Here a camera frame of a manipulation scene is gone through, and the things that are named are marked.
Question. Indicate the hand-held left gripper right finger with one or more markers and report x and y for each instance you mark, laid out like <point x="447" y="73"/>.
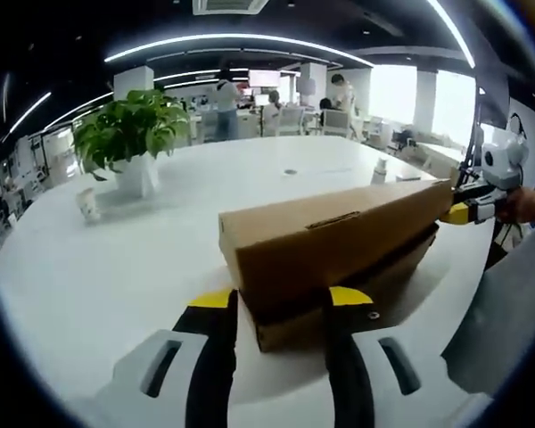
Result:
<point x="383" y="379"/>

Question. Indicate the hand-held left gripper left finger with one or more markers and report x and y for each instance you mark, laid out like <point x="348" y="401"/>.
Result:
<point x="160" y="379"/>

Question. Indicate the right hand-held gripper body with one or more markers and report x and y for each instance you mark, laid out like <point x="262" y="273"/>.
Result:
<point x="506" y="162"/>

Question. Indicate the brown cardboard shoe box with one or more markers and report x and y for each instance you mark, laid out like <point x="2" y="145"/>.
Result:
<point x="321" y="241"/>

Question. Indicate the person's right hand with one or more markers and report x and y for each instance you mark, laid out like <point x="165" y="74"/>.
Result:
<point x="530" y="205"/>

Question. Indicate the curved ceiling light strip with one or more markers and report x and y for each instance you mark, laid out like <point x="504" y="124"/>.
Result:
<point x="241" y="40"/>
<point x="455" y="31"/>

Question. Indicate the white office chair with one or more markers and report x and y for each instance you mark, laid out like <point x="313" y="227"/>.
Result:
<point x="336" y="122"/>

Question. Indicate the round desk grommet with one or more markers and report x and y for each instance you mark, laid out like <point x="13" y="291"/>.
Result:
<point x="290" y="171"/>

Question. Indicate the white paper cup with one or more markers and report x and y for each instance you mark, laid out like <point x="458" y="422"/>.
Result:
<point x="88" y="204"/>

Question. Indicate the potted green plant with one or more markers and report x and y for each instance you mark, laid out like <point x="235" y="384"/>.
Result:
<point x="129" y="129"/>

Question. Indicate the ceiling air conditioner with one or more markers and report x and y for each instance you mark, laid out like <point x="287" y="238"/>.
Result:
<point x="229" y="5"/>

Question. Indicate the wall screen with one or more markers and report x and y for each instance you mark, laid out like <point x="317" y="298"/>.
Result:
<point x="263" y="78"/>

